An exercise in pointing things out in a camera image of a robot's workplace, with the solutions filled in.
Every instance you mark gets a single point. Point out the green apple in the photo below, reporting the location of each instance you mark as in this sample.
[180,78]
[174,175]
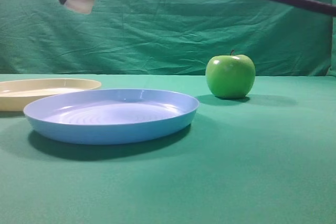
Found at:
[230,76]

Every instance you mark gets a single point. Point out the green tablecloth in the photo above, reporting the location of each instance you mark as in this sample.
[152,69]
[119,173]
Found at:
[267,159]

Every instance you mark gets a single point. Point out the pale yellow plate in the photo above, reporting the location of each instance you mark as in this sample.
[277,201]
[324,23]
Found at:
[16,94]

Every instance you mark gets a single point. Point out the green backdrop cloth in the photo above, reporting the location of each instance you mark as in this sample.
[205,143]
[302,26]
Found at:
[163,37]

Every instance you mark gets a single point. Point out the round glazed bread bun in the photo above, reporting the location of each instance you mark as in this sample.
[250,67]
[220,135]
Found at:
[80,6]

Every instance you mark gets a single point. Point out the blue plate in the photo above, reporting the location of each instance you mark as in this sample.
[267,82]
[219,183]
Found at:
[111,116]

